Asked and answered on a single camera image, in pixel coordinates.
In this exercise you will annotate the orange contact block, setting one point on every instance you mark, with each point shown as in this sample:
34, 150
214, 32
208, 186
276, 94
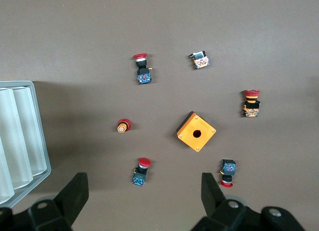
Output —
200, 61

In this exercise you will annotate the grey slotted tray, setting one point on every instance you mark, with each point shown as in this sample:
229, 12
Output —
20, 131

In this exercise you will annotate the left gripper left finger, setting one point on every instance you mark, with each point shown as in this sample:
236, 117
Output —
72, 196

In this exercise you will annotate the red yellow button head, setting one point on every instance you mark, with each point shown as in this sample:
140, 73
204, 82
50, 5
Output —
123, 126

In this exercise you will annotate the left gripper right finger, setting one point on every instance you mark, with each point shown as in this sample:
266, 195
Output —
214, 201

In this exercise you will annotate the brown paper table cover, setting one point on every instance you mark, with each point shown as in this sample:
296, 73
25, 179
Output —
74, 41

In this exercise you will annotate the red emergency stop orange block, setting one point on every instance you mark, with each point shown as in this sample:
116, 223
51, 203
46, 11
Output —
251, 109

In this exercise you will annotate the orange button enclosure box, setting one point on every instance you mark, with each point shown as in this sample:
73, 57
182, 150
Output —
189, 139

